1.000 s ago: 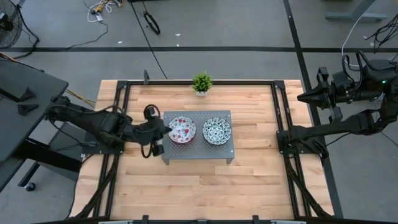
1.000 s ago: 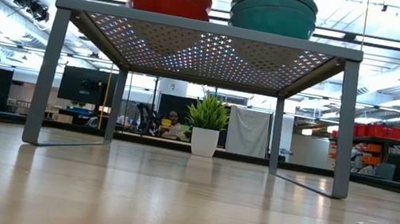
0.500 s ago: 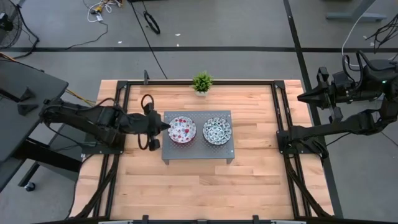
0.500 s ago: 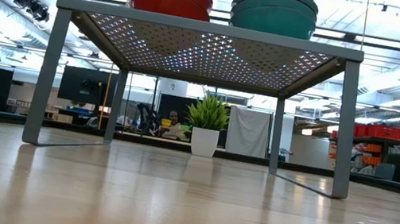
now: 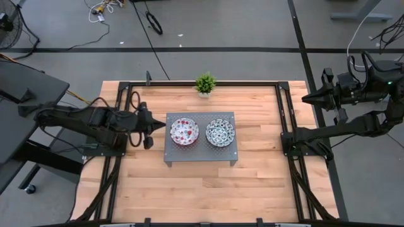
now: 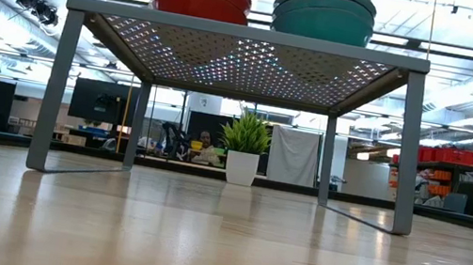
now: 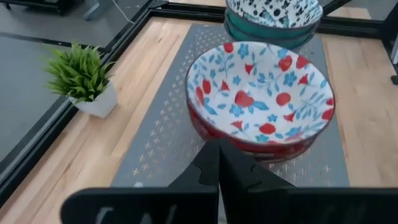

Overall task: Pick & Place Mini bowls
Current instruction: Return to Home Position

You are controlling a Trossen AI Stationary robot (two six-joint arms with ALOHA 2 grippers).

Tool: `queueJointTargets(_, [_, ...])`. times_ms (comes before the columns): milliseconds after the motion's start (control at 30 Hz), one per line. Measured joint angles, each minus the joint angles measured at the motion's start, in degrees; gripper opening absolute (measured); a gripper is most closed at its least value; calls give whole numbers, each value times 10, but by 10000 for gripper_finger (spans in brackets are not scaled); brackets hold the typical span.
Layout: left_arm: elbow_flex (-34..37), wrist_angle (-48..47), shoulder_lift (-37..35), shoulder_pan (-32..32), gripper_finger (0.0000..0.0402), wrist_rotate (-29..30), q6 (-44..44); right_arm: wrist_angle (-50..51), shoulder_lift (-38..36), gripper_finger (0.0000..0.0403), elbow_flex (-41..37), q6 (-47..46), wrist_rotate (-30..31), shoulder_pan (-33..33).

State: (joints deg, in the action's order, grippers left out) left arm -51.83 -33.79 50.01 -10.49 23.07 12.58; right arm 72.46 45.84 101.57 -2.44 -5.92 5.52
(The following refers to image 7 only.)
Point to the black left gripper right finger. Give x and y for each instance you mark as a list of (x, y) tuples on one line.
[(280, 205)]

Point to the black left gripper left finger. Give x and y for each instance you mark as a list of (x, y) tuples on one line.
[(186, 205)]

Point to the red bowl floral inside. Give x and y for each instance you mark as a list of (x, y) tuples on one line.
[(273, 159), (258, 93), (287, 150)]

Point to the teal bowl patterned inside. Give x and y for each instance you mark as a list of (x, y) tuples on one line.
[(264, 32), (273, 43), (273, 12)]

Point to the grey perforated metal shelf riser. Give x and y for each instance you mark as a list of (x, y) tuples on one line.
[(161, 130)]

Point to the artificial green plant white pot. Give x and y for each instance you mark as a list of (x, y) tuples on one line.
[(81, 71)]

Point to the grey desk foot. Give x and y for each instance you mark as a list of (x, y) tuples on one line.
[(94, 11)]

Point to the black furniture base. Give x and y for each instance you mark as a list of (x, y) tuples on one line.
[(46, 3)]

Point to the black aluminium table frame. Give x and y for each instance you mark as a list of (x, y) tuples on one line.
[(34, 149)]

